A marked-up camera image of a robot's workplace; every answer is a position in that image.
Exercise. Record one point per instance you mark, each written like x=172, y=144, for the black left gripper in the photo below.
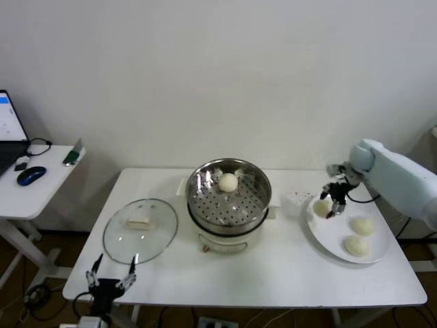
x=104, y=288

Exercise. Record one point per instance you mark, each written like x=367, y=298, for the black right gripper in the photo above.
x=341, y=192

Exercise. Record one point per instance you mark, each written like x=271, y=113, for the white steamed baozi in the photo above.
x=228, y=182
x=362, y=226
x=321, y=209
x=356, y=245

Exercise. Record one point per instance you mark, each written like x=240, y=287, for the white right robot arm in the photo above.
x=403, y=177

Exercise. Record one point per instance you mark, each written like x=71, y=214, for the perforated steel steamer basket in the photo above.
x=246, y=208

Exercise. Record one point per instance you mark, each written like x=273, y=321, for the dark crumbs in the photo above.
x=302, y=194

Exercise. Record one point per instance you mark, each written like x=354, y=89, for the white round plate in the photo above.
x=327, y=235

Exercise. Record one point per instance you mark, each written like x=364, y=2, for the white table leg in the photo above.
x=336, y=318
x=135, y=312

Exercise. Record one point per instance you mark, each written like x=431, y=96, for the white side table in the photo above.
x=44, y=191

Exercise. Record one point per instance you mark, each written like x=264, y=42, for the white electric cooker pot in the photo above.
x=222, y=244

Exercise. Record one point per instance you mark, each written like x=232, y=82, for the white floor power strip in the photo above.
x=218, y=323

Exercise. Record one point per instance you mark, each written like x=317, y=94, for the blue computer mouse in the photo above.
x=30, y=175

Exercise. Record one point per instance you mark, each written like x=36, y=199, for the small black adapter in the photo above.
x=20, y=167

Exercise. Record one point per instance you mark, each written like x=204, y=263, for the black laptop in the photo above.
x=8, y=116

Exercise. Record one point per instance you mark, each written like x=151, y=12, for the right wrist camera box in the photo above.
x=336, y=169

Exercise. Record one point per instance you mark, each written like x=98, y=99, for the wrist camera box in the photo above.
x=336, y=169
x=90, y=322

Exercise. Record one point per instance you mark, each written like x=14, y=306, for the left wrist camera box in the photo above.
x=90, y=322

